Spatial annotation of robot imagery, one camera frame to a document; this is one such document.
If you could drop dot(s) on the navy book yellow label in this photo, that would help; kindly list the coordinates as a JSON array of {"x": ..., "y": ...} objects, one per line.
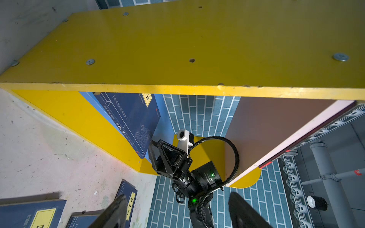
[{"x": 135, "y": 115}]

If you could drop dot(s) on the navy book far left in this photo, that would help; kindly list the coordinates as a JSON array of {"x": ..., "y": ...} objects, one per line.
[{"x": 37, "y": 211}]

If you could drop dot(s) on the yellow pink blue bookshelf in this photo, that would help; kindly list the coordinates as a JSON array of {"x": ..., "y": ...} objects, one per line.
[{"x": 288, "y": 50}]

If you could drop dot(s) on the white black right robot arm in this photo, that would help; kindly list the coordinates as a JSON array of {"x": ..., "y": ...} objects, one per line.
[{"x": 198, "y": 205}]

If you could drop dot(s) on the grey metal pole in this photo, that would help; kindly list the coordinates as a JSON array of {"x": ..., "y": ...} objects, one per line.
[{"x": 335, "y": 191}]

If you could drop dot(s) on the navy book bottom centre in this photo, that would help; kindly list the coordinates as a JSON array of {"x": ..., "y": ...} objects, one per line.
[{"x": 83, "y": 219}]

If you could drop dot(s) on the navy book right side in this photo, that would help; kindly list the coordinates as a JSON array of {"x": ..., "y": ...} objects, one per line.
[{"x": 130, "y": 192}]

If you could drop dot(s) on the white slotted cable duct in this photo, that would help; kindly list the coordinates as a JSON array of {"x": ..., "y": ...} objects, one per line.
[{"x": 309, "y": 202}]

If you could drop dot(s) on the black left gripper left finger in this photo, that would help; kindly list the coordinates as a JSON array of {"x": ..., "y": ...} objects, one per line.
[{"x": 114, "y": 216}]

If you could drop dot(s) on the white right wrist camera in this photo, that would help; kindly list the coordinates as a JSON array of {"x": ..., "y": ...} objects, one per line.
[{"x": 185, "y": 141}]

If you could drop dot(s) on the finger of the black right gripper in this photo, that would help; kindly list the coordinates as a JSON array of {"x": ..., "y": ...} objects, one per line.
[
  {"x": 171, "y": 156},
  {"x": 154, "y": 151}
]

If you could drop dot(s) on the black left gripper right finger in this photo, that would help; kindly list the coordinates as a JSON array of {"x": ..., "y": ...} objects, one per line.
[{"x": 243, "y": 215}]

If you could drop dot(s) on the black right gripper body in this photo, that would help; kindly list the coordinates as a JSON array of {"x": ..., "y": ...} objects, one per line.
[{"x": 183, "y": 182}]

